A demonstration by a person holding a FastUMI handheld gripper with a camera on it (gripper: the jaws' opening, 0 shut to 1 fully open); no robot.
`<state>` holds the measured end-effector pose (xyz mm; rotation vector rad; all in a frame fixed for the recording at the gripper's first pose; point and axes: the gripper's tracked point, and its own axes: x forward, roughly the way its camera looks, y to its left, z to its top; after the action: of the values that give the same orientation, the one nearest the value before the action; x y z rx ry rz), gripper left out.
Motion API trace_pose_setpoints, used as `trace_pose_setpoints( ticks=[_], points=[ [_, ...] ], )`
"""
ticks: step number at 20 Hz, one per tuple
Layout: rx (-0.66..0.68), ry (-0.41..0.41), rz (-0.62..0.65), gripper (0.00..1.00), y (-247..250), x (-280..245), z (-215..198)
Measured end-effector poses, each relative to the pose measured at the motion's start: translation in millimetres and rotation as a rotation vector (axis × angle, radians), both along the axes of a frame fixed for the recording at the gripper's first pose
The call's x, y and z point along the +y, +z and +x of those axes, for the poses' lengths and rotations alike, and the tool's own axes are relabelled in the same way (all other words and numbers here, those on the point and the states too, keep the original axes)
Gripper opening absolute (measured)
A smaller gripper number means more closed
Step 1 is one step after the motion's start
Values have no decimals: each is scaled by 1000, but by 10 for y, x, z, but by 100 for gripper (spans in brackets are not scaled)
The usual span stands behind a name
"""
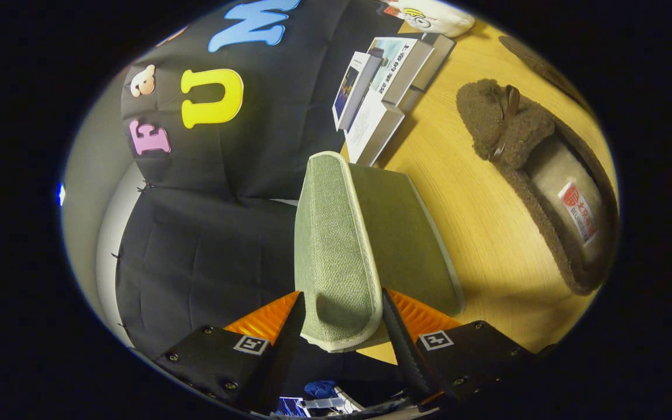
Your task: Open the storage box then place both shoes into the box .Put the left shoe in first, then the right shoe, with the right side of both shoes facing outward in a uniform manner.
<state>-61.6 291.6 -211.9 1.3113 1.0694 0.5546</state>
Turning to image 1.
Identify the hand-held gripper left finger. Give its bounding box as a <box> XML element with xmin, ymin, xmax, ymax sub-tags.
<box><xmin>155</xmin><ymin>290</ymin><xmax>307</xmax><ymax>416</ymax></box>

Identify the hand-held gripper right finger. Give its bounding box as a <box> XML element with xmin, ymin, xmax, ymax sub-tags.
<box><xmin>381</xmin><ymin>289</ymin><xmax>538</xmax><ymax>412</ymax></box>

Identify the green fabric storage box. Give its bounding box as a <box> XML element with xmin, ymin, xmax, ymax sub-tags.
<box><xmin>294</xmin><ymin>150</ymin><xmax>466</xmax><ymax>354</ymax></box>

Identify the brown fuzzy slipper shoe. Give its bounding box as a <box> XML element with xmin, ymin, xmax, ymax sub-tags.
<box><xmin>498</xmin><ymin>35</ymin><xmax>596</xmax><ymax>114</ymax></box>
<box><xmin>456</xmin><ymin>78</ymin><xmax>621</xmax><ymax>296</ymax></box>

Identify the blue object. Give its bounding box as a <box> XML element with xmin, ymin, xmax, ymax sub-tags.
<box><xmin>304</xmin><ymin>380</ymin><xmax>338</xmax><ymax>400</ymax></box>

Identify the white cover book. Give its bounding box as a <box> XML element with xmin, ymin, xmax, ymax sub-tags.
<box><xmin>345</xmin><ymin>87</ymin><xmax>407</xmax><ymax>167</ymax></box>

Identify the small dark blue cover book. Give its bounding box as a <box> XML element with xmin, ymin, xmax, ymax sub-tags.
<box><xmin>332</xmin><ymin>51</ymin><xmax>383</xmax><ymax>132</ymax></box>

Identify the black cover book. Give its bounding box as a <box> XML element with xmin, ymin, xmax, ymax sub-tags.
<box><xmin>412</xmin><ymin>32</ymin><xmax>456</xmax><ymax>94</ymax></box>

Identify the white seal plush toy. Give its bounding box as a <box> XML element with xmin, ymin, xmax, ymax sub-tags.
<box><xmin>391</xmin><ymin>0</ymin><xmax>477</xmax><ymax>39</ymax></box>

